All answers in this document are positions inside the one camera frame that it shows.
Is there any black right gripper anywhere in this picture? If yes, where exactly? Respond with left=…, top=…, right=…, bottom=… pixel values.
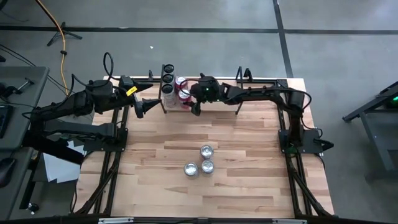
left=185, top=72, right=226, bottom=117

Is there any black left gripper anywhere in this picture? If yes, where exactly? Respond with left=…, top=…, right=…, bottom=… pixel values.
left=119, top=75, right=164, bottom=120

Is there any red cola can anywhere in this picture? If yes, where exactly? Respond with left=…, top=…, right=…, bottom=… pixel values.
left=177, top=88, right=193, bottom=110
left=174, top=75, right=189, bottom=93

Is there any wooden shelf with black legs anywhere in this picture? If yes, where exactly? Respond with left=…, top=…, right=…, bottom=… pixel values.
left=159, top=64, right=247, bottom=115

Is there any silver Diet Coke can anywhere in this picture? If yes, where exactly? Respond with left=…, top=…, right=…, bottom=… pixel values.
left=183, top=161, right=200, bottom=179
left=200, top=159, right=216, bottom=176

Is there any white paper sheet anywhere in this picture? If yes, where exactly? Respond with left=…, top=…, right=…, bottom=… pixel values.
left=67, top=139, right=86, bottom=156
left=42, top=152, right=82, bottom=184

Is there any black tripod stand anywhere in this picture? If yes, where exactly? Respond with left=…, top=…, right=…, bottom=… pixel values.
left=46, top=21, right=83, bottom=47

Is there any black flat bar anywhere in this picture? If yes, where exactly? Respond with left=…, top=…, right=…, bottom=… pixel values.
left=21, top=129, right=85, bottom=166

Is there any grey side desk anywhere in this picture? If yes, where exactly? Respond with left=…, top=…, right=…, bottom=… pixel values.
left=0, top=65, right=50, bottom=152

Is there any dark grey desk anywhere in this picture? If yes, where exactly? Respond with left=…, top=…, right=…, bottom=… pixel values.
left=0, top=146, right=35, bottom=220

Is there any black keyboard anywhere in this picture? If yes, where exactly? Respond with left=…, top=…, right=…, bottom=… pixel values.
left=0, top=104, right=14, bottom=139

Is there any black computer mouse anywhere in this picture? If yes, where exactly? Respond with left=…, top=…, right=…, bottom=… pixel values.
left=0, top=157, right=16, bottom=189

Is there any dark grey equipment cart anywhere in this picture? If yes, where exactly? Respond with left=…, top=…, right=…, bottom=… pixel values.
left=341, top=80, right=398, bottom=183

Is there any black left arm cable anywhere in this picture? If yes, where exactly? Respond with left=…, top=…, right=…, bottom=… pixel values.
left=62, top=52, right=128, bottom=103

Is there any black aluminium table frame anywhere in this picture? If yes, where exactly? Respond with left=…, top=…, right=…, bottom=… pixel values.
left=72, top=76, right=335, bottom=220

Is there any yellow cable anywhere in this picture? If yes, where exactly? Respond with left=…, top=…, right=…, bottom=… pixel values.
left=34, top=0, right=70, bottom=96

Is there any silver metal bracket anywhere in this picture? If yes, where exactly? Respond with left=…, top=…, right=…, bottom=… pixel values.
left=272, top=218, right=308, bottom=224
left=98, top=217, right=135, bottom=224

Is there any black floor cable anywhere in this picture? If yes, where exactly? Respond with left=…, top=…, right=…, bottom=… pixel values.
left=0, top=44, right=69, bottom=94

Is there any black handled tool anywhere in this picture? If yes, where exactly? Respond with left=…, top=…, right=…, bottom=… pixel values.
left=0, top=79, right=35, bottom=98

